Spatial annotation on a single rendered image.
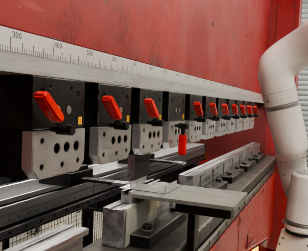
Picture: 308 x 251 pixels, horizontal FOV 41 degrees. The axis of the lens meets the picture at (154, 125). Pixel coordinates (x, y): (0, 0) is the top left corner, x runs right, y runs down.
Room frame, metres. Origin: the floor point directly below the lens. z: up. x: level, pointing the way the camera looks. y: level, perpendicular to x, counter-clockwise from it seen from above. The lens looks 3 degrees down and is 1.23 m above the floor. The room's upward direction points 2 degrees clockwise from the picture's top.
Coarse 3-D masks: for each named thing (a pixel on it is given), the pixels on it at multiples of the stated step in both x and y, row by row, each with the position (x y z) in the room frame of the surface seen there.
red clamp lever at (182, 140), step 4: (176, 124) 1.23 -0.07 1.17; (180, 124) 1.22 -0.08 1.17; (184, 124) 1.22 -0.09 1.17; (188, 124) 1.23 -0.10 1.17; (180, 128) 1.23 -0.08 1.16; (184, 128) 1.22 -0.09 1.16; (184, 132) 1.22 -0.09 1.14; (180, 136) 1.22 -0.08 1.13; (184, 136) 1.22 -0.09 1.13; (180, 140) 1.22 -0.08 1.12; (184, 140) 1.22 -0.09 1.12; (180, 144) 1.22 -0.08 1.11; (184, 144) 1.22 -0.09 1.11; (180, 148) 1.22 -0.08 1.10; (184, 148) 1.22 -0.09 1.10; (180, 152) 1.22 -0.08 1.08; (184, 152) 1.22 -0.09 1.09
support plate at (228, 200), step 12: (132, 192) 1.03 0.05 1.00; (144, 192) 1.04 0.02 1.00; (180, 192) 1.05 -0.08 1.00; (192, 192) 1.06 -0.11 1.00; (204, 192) 1.07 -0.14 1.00; (216, 192) 1.07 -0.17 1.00; (228, 192) 1.08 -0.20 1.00; (240, 192) 1.08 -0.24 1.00; (192, 204) 0.96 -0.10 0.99; (204, 204) 0.95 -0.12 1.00; (216, 204) 0.94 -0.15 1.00; (228, 204) 0.94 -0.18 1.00
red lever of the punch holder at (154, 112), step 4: (144, 100) 0.98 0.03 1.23; (148, 100) 0.97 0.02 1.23; (152, 100) 0.97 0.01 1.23; (144, 104) 0.98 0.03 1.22; (148, 104) 0.98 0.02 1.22; (152, 104) 0.97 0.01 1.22; (148, 108) 0.99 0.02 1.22; (152, 108) 0.98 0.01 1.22; (156, 108) 1.00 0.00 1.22; (148, 112) 1.00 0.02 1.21; (152, 112) 0.99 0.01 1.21; (156, 112) 1.00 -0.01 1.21; (152, 116) 1.01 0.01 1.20; (156, 116) 1.01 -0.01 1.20; (152, 120) 1.04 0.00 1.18; (156, 120) 1.02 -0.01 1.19; (160, 120) 1.03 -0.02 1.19; (148, 124) 1.05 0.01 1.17; (152, 124) 1.03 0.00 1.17; (156, 124) 1.03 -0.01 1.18; (160, 124) 1.02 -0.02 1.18
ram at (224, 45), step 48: (0, 0) 0.57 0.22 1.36; (48, 0) 0.67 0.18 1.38; (96, 0) 0.80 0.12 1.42; (144, 0) 1.01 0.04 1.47; (192, 0) 1.36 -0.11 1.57; (240, 0) 2.07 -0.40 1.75; (96, 48) 0.81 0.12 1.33; (144, 48) 1.02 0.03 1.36; (192, 48) 1.38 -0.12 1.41; (240, 48) 2.13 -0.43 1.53; (240, 96) 2.19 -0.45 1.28
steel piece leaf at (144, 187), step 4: (176, 180) 1.10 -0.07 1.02; (144, 184) 1.13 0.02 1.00; (148, 184) 1.13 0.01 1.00; (168, 184) 1.05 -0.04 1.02; (172, 184) 1.07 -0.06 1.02; (176, 184) 1.10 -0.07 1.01; (132, 188) 1.07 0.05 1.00; (136, 188) 1.07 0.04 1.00; (140, 188) 1.08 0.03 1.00; (144, 188) 1.08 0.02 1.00; (148, 188) 1.08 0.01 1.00; (152, 188) 1.08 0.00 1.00; (156, 188) 1.08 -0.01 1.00; (160, 188) 1.09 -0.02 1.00; (164, 188) 1.09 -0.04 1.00; (168, 188) 1.05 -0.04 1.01; (172, 188) 1.08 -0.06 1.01; (152, 192) 1.04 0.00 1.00; (156, 192) 1.04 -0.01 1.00; (160, 192) 1.04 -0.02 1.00; (164, 192) 1.04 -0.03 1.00
